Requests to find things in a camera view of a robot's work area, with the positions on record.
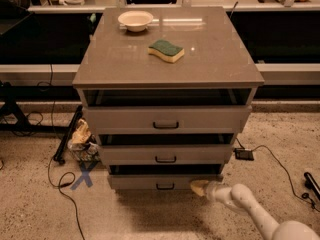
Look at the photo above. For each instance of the black power adapter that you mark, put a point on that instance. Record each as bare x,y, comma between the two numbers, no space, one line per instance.
243,154

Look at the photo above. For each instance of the blue tape cross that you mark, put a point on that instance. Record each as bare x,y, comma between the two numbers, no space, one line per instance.
85,169

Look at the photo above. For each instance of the crumpled bag on floor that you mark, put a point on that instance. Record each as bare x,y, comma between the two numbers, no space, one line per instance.
82,144

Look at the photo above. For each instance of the grey drawer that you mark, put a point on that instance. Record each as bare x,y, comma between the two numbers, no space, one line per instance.
166,149
161,177
164,112

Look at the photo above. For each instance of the grey top drawer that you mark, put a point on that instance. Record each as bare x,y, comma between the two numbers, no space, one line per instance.
164,112

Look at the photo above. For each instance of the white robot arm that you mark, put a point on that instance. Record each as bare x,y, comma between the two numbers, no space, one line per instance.
239,198

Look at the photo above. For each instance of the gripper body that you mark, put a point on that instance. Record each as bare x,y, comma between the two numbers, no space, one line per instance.
212,190

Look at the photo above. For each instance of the green yellow sponge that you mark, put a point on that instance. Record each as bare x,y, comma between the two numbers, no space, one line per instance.
166,51

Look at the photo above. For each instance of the grey bottom drawer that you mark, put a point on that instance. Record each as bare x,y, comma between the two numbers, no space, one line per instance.
161,177

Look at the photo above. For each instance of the black table leg frame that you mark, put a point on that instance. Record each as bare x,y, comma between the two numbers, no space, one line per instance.
10,95

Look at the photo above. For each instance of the white bowl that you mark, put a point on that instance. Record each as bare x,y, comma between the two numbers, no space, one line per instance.
135,21

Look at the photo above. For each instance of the grey drawer cabinet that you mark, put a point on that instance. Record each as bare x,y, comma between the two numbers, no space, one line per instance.
214,56

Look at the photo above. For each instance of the grey middle drawer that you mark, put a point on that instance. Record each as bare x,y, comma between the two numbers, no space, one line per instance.
166,149

